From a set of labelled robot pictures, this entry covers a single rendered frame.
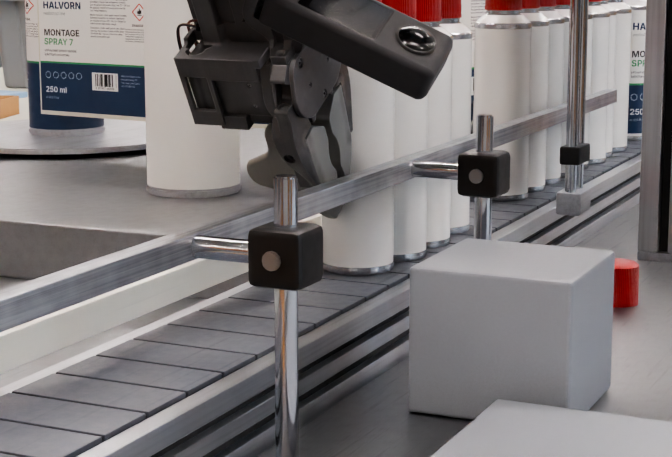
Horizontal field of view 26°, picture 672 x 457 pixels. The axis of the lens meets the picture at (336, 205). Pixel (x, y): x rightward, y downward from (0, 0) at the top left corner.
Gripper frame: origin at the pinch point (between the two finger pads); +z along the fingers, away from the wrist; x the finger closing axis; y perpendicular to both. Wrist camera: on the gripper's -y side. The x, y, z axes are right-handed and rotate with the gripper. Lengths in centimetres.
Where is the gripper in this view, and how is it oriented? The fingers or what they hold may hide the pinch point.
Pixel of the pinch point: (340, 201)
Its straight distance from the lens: 99.8
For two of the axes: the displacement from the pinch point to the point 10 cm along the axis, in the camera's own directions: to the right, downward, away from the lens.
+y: -9.1, -0.7, 4.1
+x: -3.6, 6.3, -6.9
